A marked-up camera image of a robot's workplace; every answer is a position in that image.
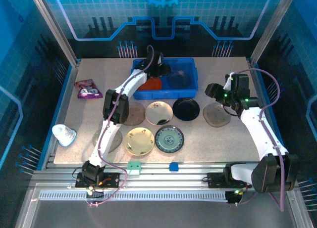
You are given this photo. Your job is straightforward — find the orange plate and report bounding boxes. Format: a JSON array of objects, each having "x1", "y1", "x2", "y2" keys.
[{"x1": 137, "y1": 77, "x2": 163, "y2": 91}]

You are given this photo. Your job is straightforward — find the black plate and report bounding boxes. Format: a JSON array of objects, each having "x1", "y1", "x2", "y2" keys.
[{"x1": 172, "y1": 97, "x2": 201, "y2": 122}]

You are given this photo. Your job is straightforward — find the round translucent brown plate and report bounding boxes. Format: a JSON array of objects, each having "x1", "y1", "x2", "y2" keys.
[{"x1": 123, "y1": 103, "x2": 146, "y2": 126}]

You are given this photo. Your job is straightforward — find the blue patterned plate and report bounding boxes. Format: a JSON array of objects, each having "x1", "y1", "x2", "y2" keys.
[{"x1": 155, "y1": 125, "x2": 185, "y2": 154}]

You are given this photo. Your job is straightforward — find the blue plastic bin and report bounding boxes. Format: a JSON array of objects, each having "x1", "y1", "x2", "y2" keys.
[{"x1": 130, "y1": 57, "x2": 199, "y2": 100}]

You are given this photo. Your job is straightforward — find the purple snack bag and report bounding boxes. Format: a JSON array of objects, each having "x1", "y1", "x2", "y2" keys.
[{"x1": 74, "y1": 79, "x2": 104, "y2": 99}]

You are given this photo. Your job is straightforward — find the yellow floral plate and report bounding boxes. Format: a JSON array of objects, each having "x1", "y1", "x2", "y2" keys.
[{"x1": 124, "y1": 127, "x2": 156, "y2": 156}]

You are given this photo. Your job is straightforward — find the black controller board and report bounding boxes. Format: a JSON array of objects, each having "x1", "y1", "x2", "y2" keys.
[
  {"x1": 225, "y1": 189, "x2": 246, "y2": 204},
  {"x1": 86, "y1": 185, "x2": 105, "y2": 199}
]

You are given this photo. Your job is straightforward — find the green block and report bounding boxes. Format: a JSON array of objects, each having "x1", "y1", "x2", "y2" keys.
[{"x1": 126, "y1": 161, "x2": 142, "y2": 176}]

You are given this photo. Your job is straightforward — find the white blue ceramic cup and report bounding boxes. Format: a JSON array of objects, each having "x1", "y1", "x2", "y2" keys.
[{"x1": 52, "y1": 124, "x2": 77, "y2": 147}]

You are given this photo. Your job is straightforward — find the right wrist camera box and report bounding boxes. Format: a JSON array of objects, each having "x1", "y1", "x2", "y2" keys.
[{"x1": 224, "y1": 72, "x2": 235, "y2": 90}]

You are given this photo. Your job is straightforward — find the aluminium frame post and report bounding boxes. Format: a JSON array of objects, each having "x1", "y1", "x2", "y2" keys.
[
  {"x1": 28, "y1": 0, "x2": 80, "y2": 67},
  {"x1": 249, "y1": 0, "x2": 299, "y2": 65}
]

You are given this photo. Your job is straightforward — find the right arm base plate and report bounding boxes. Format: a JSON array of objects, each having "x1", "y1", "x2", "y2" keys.
[{"x1": 207, "y1": 172, "x2": 253, "y2": 188}]

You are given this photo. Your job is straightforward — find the aluminium frame rail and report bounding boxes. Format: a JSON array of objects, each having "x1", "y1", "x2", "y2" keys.
[{"x1": 29, "y1": 162, "x2": 297, "y2": 191}]

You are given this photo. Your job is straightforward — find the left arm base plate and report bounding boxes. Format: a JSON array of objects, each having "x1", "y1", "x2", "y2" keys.
[{"x1": 75, "y1": 173, "x2": 120, "y2": 188}]

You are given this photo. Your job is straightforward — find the white slotted cable duct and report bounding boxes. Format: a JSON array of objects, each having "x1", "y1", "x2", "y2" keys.
[{"x1": 39, "y1": 190, "x2": 228, "y2": 201}]

